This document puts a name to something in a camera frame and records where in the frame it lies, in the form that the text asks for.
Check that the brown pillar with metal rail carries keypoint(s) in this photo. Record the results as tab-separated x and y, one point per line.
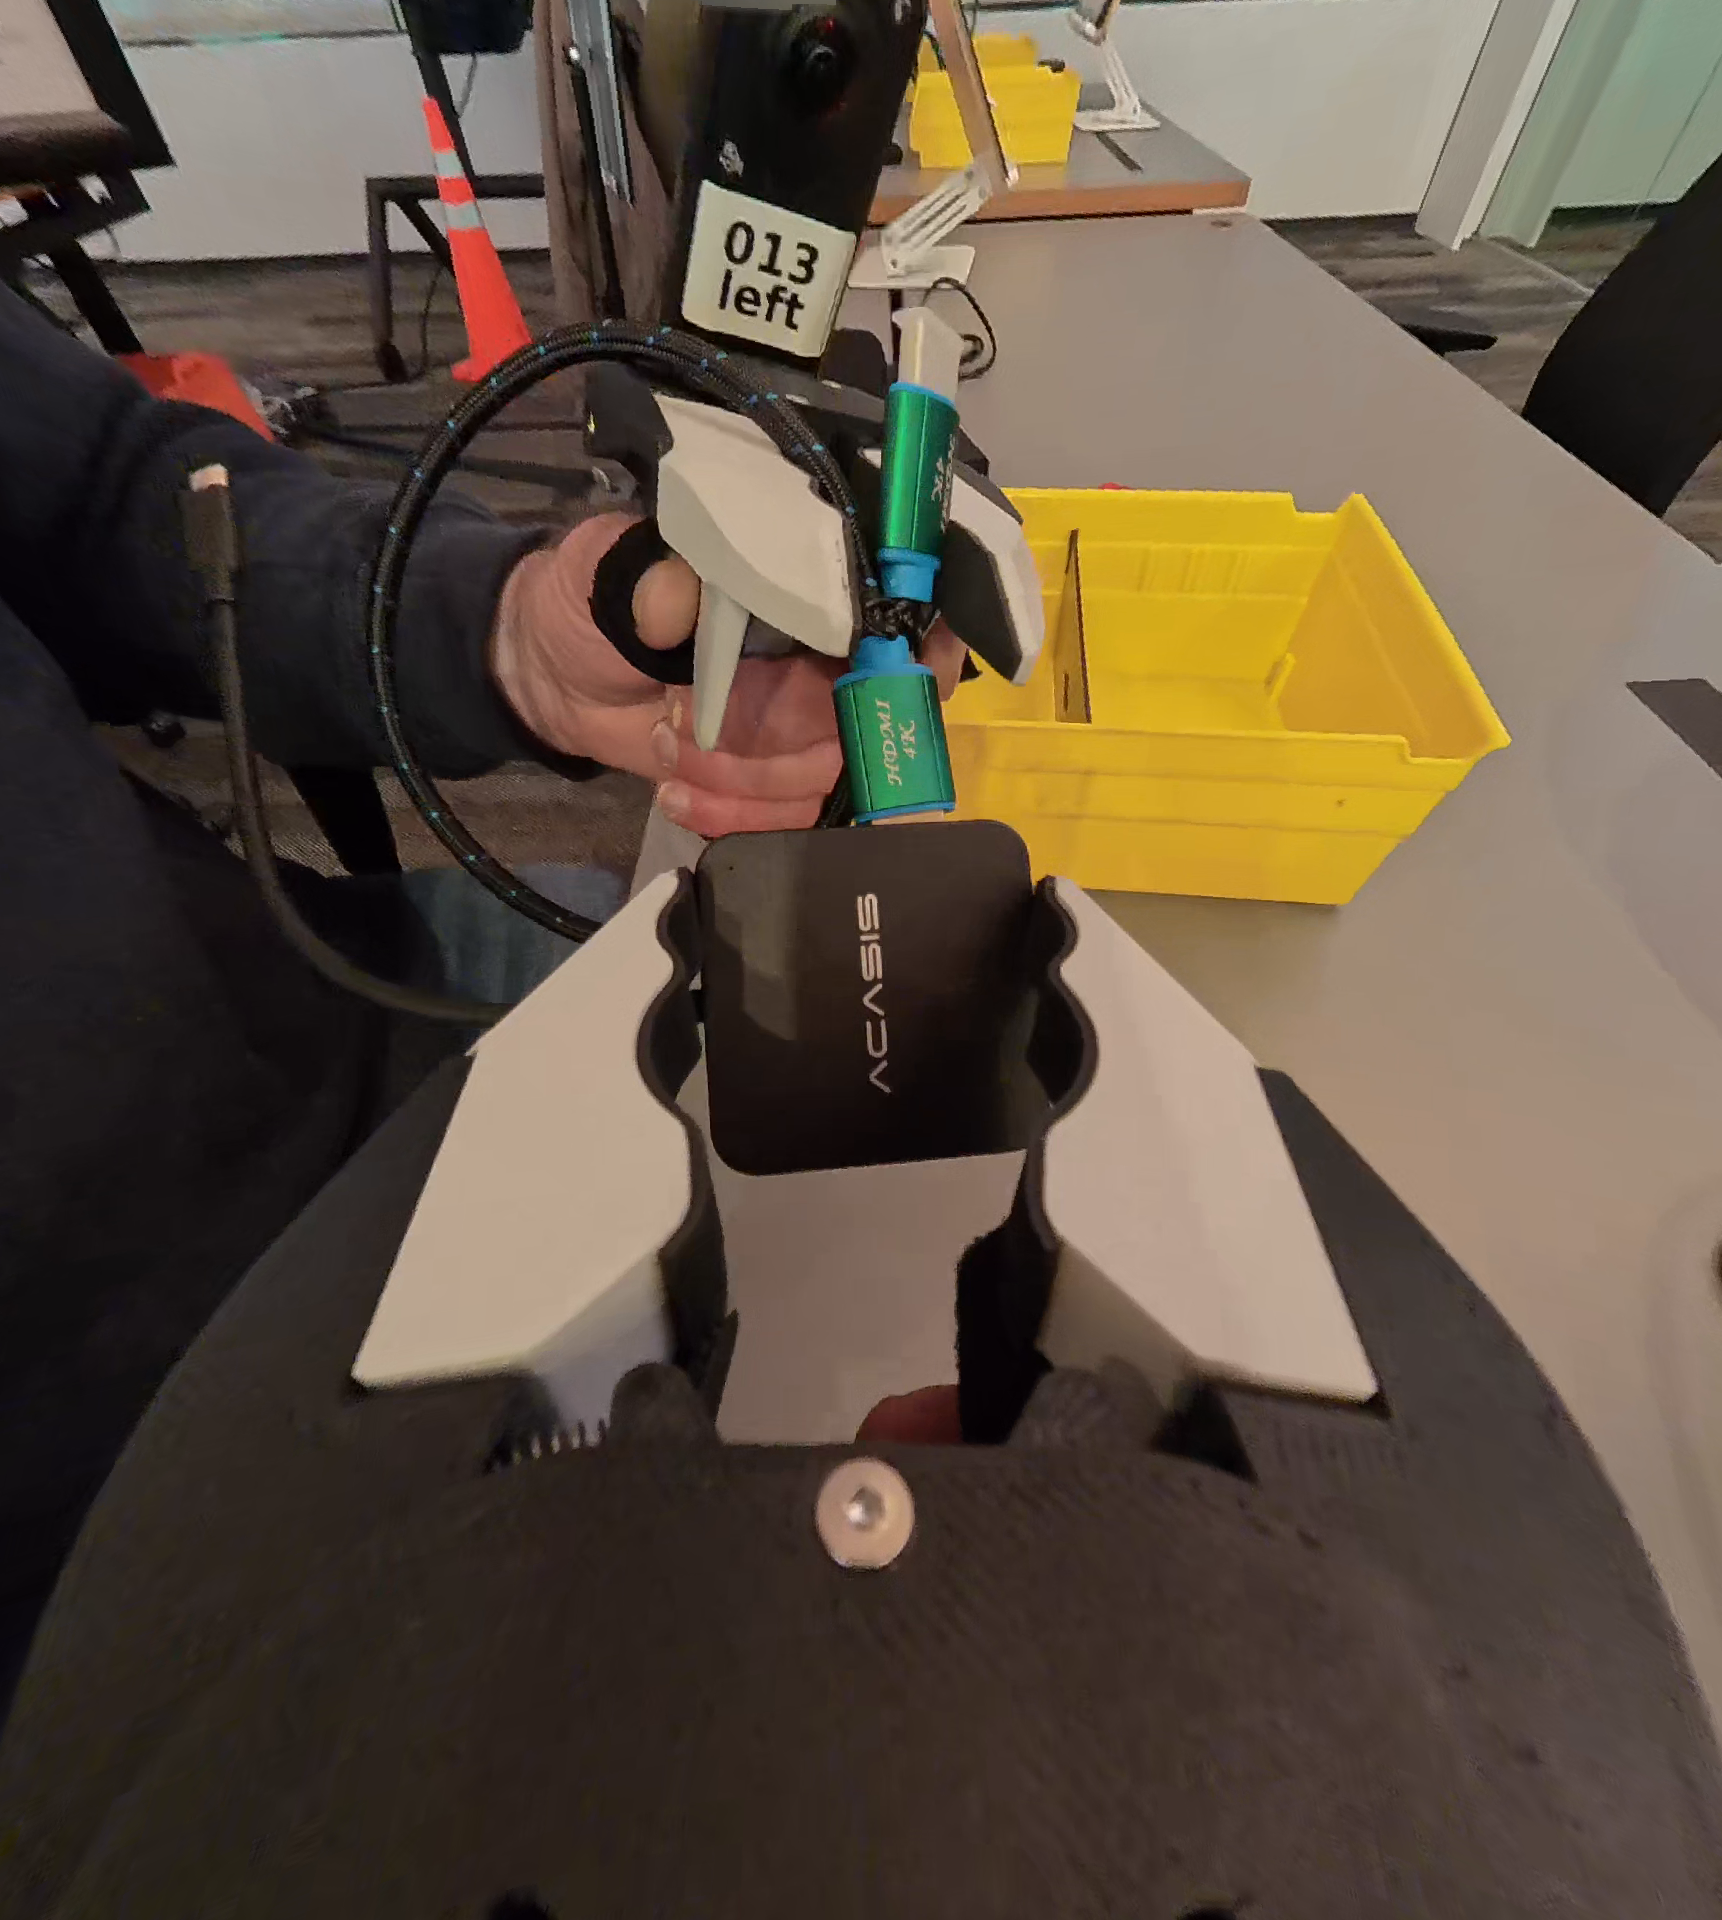
607	151

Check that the person's left forearm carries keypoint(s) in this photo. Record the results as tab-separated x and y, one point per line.
277	570

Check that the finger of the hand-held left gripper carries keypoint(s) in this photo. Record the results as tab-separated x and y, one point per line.
757	525
1009	578

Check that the dark board with wooden edge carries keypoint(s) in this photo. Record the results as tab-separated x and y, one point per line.
984	105

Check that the yellow plastic bin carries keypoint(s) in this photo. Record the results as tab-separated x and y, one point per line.
1044	105
1250	810

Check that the orange traffic cone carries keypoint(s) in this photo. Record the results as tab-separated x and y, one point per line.
478	285

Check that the wood edged grey table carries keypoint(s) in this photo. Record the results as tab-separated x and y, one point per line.
1190	177

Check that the black metal side table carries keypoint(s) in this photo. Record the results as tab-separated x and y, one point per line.
456	184

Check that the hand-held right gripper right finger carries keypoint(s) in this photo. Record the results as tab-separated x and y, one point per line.
1190	1215

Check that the white folding stand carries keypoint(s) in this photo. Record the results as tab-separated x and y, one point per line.
1124	105
920	262

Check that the person's left hand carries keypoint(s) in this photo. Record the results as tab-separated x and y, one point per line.
554	644

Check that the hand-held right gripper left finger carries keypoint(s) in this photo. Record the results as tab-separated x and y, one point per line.
547	1200

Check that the black square adapter box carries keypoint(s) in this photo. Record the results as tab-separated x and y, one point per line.
861	991

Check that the person's jeans leg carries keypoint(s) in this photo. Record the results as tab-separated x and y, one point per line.
500	900

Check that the black bin divider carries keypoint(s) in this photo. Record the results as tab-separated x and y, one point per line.
1074	630

